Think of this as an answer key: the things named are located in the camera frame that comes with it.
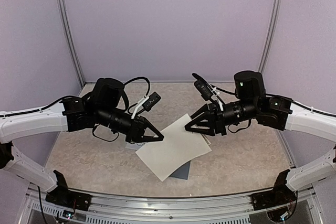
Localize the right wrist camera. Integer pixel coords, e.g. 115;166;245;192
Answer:
194;80;225;111

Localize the aluminium front rail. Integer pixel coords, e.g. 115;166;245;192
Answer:
18;186;323;223

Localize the right aluminium corner post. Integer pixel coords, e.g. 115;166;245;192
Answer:
258;0;281;73

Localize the aluminium corner post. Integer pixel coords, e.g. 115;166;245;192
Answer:
258;0;281;73
57;0;86;88

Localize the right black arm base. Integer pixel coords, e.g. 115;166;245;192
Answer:
251;169;297;210

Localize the left aluminium corner post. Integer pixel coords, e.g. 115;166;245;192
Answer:
57;0;86;88

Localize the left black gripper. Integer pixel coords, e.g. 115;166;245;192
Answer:
97;104;164;143

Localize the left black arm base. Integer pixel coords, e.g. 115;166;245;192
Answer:
45;170;92;211

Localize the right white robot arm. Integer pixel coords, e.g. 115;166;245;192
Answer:
185;70;335;142

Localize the brown ornate certificate paper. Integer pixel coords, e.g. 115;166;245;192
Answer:
135;114;212;181

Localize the camera cable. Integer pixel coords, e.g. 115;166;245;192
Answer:
192;72;237;96
122;77;152;113

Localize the right camera cable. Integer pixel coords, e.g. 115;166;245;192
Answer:
192;72;237;96

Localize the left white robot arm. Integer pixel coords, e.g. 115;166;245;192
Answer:
1;78;164;206

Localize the dark blue envelope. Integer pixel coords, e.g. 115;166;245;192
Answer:
170;161;191;180

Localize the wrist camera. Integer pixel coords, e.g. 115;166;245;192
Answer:
131;92;161;119
194;80;225;111

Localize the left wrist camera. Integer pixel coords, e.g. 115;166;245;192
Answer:
131;92;161;119

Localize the white sticker sheet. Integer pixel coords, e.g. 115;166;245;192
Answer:
125;143;145;151

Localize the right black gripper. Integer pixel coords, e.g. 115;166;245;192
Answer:
185;99;259;136

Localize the left camera cable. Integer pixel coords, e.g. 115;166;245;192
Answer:
122;77;152;113

